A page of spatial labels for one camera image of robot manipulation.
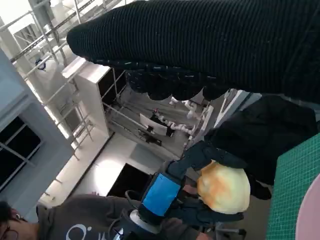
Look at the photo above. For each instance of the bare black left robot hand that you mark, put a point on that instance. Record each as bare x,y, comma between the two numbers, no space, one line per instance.
160,195

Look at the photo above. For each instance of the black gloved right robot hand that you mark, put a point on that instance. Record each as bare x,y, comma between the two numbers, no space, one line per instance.
200,42

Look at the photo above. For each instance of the round bread bun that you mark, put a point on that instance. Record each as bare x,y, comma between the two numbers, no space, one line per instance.
225,190

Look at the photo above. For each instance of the pink bowl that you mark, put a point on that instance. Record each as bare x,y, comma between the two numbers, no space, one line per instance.
312,215

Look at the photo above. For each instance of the black flat panel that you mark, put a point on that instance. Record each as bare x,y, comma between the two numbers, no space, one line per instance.
130,180

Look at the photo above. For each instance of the white monitor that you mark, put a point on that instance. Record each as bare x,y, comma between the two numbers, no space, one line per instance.
153,126

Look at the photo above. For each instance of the white shelf cabinet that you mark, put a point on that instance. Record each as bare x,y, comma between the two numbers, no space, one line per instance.
87,92

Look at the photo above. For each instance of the green cutting mat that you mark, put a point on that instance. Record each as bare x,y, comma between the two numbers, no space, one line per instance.
290,187

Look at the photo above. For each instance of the dark window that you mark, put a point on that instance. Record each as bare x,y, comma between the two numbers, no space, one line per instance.
17,150

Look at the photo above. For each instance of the white pipe scaffold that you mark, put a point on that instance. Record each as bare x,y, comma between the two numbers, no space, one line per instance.
42,15

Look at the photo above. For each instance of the round blue-rimmed sign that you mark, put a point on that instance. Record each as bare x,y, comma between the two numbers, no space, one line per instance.
41,65

